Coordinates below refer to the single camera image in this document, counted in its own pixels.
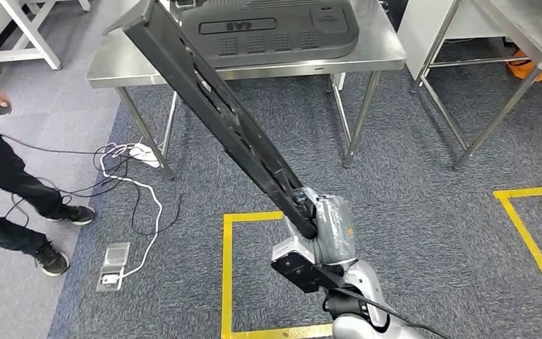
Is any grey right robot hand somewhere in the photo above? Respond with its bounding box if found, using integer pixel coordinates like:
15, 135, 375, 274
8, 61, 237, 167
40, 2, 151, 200
294, 186, 359, 266

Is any long black plastic panel part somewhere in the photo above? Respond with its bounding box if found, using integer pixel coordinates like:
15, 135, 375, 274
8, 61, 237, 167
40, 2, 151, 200
104, 0, 320, 239

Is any stainless steel workbench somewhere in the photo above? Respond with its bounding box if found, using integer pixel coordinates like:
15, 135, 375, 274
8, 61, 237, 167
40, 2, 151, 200
411, 0, 542, 172
86, 0, 407, 181

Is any person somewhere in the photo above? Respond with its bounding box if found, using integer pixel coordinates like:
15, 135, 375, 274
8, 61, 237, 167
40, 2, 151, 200
0, 73, 97, 278

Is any white power strip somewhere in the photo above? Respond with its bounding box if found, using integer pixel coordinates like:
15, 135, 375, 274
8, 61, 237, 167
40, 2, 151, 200
128, 141, 161, 170

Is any yellow floor tape square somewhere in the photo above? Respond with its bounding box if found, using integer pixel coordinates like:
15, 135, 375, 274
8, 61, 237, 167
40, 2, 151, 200
493, 185, 542, 315

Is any large grey moulded panel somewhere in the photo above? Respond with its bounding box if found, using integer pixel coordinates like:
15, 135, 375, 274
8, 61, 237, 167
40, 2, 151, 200
170, 0, 361, 70

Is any open silver floor outlet box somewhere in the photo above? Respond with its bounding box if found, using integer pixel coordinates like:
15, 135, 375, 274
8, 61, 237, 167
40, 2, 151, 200
95, 242, 131, 293

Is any white cabinet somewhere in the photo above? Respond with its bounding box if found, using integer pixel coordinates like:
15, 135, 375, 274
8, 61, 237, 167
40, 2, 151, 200
397, 0, 507, 81

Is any orange bag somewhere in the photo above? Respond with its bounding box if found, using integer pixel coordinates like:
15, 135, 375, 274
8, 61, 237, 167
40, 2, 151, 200
506, 49, 542, 83

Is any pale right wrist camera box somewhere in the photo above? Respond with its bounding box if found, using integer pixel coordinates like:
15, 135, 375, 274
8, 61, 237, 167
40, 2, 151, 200
272, 236, 316, 264

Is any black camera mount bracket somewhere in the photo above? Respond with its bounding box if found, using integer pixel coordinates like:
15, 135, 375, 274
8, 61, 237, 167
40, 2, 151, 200
270, 250, 347, 295

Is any white frame table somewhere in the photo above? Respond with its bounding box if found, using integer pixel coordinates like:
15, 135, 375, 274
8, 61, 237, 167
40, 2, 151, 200
0, 0, 92, 77

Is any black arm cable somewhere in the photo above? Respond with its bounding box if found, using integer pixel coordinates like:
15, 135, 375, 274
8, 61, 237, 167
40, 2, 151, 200
327, 287, 450, 339

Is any white floor cable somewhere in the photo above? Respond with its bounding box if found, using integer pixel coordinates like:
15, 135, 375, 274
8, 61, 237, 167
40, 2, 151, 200
99, 142, 164, 282

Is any black floor cable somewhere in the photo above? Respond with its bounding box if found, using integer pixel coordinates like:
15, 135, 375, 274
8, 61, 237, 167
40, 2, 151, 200
0, 133, 183, 237

